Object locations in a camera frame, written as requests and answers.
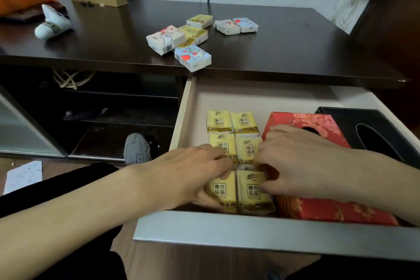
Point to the white tissue packet red hearts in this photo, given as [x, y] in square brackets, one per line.
[164, 40]

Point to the white drawer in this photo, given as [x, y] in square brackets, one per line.
[229, 233]

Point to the person's left hand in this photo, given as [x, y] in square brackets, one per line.
[177, 174]

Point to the person's right forearm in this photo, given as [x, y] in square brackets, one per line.
[397, 184]

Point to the person's left thumb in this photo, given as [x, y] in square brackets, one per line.
[210, 200]

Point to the dark wooden side furniture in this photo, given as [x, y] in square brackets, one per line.
[393, 27]

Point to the grey shoe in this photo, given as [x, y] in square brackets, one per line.
[137, 150]

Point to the yellow tissue packet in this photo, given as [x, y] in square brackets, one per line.
[254, 197]
[220, 193]
[196, 34]
[200, 21]
[187, 43]

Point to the dark wooden cabinet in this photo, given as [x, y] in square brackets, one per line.
[295, 46]

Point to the person's right leg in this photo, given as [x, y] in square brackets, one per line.
[361, 270]

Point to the person's left forearm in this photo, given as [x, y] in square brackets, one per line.
[65, 217]

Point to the small white tissue packet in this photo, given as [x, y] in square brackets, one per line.
[227, 27]

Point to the blue tissue packet red hearts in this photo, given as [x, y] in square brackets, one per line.
[193, 58]

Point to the frosted glass cabinet door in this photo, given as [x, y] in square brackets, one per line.
[23, 128]

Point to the white speckled paper sheet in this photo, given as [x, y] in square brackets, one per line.
[23, 176]

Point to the small blue tissue packet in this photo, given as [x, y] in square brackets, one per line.
[246, 25]

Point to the person's right hand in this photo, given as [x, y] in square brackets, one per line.
[311, 165]

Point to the black leather tissue box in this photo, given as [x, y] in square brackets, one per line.
[344, 125]

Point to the person's right thumb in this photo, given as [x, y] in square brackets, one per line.
[270, 187]

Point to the red floral tissue box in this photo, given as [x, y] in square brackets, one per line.
[328, 211]

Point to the block of yellow tissue packets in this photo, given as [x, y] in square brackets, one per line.
[241, 125]

